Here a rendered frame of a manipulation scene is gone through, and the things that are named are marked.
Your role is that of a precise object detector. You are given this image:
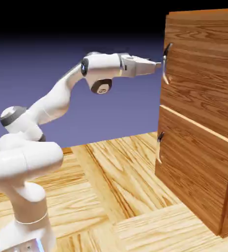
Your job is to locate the wooden cabinet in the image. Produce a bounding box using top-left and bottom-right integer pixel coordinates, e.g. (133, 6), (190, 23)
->
(154, 7), (228, 239)

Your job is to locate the short curved metal handle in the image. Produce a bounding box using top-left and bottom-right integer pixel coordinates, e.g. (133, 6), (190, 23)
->
(156, 131), (165, 164)

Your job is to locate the long curved metal handle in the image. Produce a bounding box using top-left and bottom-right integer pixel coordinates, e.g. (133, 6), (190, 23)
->
(162, 42), (173, 85)

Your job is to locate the large wooden cabinet door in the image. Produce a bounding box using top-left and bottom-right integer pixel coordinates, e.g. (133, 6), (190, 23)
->
(159, 14), (228, 143)

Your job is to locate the small wooden cabinet door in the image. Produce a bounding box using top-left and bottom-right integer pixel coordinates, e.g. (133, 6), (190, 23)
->
(154, 105), (228, 237)

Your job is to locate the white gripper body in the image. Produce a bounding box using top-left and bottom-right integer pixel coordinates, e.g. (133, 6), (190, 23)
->
(134, 56), (157, 77)

